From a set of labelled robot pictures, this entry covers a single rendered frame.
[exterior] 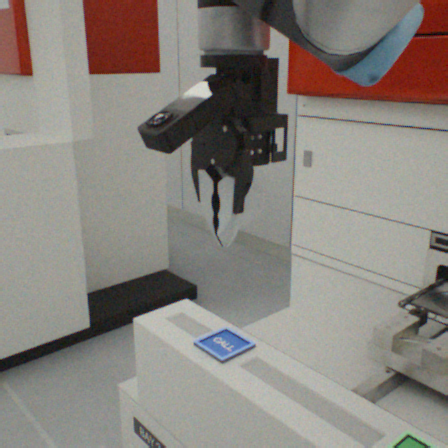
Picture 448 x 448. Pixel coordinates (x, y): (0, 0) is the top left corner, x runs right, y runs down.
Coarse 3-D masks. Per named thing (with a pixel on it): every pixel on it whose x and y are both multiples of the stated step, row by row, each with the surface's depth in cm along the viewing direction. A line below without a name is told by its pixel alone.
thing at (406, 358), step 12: (420, 336) 82; (372, 348) 81; (384, 348) 79; (396, 348) 79; (408, 348) 79; (420, 348) 79; (384, 360) 79; (396, 360) 78; (408, 360) 76; (420, 360) 76; (408, 372) 77; (420, 372) 75; (432, 372) 73; (432, 384) 74; (444, 384) 72
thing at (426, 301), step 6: (438, 288) 95; (444, 288) 95; (426, 294) 92; (432, 294) 92; (438, 294) 92; (444, 294) 92; (414, 300) 90; (420, 300) 90; (426, 300) 90; (432, 300) 90; (438, 300) 90; (444, 300) 90; (420, 306) 88; (426, 306) 88; (432, 306) 88; (438, 306) 88; (444, 306) 88; (438, 312) 86; (444, 312) 86
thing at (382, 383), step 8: (432, 336) 88; (384, 368) 79; (392, 368) 79; (376, 376) 77; (384, 376) 77; (392, 376) 77; (400, 376) 79; (408, 376) 81; (360, 384) 75; (368, 384) 75; (376, 384) 75; (384, 384) 76; (392, 384) 78; (400, 384) 80; (360, 392) 73; (368, 392) 73; (376, 392) 75; (384, 392) 77; (376, 400) 76
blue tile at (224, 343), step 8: (216, 336) 66; (224, 336) 66; (232, 336) 66; (208, 344) 64; (216, 344) 64; (224, 344) 64; (232, 344) 64; (240, 344) 64; (216, 352) 62; (224, 352) 62
